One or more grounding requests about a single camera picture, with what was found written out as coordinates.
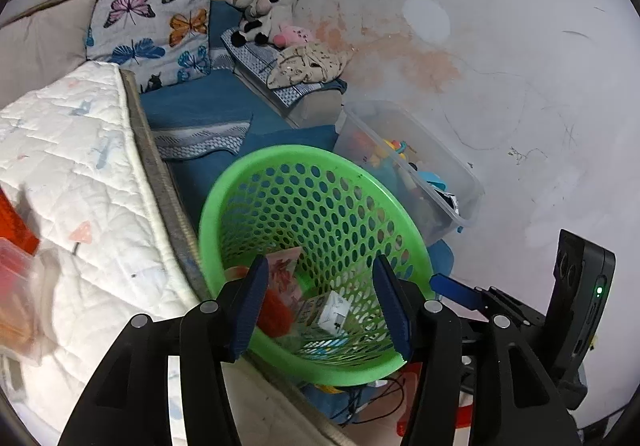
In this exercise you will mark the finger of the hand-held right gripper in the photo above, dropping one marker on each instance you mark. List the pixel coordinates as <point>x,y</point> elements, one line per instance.
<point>455,288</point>

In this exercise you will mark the striped folded cloth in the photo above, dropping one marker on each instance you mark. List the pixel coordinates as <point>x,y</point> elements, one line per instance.
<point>255,66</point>

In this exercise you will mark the green plastic basket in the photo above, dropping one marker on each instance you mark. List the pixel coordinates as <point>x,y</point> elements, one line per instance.
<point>210,236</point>

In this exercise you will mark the pile of colourful toys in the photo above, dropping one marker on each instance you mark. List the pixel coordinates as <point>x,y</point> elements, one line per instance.
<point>400,161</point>

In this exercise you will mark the pink plush toy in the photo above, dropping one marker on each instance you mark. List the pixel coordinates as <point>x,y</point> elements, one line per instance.
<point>295,33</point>

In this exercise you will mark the pink snack wrapper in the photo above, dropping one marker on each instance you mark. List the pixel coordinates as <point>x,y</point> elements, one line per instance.
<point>285,271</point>

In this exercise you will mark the red net bag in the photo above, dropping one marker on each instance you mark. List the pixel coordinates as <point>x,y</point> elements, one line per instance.
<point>275,311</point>

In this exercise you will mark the beige spotted cloth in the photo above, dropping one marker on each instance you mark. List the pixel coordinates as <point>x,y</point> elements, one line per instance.
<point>305,63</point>

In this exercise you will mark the white quilted blanket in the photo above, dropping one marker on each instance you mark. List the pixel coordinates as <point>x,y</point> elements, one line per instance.
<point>90,186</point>

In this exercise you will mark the large butterfly print pillow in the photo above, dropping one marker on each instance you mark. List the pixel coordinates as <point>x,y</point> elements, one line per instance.
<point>150,36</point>

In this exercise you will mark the black white cow plush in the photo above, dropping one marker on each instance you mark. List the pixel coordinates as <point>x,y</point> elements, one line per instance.
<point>270,1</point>

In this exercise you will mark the blue bed sheet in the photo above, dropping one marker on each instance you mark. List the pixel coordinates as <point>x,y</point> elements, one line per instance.
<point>200,106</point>

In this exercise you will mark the red plastic item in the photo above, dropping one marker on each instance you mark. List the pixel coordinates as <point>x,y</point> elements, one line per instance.
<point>465,420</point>

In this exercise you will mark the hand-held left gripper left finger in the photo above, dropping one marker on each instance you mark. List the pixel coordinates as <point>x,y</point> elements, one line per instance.
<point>247,311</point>

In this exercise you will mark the blue patterned towel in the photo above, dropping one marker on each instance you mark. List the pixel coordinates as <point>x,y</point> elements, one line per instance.
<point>200,141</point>

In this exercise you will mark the clear plastic storage box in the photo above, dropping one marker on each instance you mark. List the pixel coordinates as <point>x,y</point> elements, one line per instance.
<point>450,176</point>

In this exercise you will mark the clear red snack packet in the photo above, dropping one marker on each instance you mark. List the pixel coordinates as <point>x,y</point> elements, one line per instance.
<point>20,306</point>

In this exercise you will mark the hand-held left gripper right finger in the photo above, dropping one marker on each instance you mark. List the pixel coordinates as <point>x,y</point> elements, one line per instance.
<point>395,311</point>

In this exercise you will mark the beige pillow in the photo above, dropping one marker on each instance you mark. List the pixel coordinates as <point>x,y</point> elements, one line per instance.
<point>40,51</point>

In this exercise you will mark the blue white milk carton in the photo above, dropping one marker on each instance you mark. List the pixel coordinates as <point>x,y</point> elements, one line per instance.
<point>330,311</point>

